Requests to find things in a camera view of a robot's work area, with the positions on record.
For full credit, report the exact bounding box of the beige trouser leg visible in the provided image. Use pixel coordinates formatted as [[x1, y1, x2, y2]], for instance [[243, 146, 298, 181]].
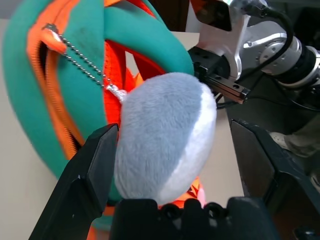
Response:
[[284, 121, 320, 159]]

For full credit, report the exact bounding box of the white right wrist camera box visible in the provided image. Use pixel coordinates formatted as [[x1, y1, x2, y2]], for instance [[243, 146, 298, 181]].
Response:
[[186, 0, 251, 82]]

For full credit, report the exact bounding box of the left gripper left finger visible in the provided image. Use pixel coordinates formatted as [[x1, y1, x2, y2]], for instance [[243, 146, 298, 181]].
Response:
[[28, 122, 120, 240]]

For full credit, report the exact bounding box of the white perforated shoe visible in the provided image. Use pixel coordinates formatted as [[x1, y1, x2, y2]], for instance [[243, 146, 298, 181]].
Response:
[[269, 131, 291, 151]]

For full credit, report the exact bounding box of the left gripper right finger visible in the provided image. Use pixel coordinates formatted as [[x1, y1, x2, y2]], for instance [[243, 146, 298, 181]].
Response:
[[229, 119, 320, 240]]

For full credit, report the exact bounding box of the teal and orange backpack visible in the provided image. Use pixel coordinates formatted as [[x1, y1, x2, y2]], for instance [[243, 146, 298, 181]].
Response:
[[2, 0, 208, 240]]

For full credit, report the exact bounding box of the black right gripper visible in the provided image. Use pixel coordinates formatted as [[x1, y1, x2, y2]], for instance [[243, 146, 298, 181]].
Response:
[[187, 47, 251, 103]]

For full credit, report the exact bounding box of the grey white plush keychain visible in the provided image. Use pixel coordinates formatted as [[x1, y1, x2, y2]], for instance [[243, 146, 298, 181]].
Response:
[[42, 23, 218, 206]]

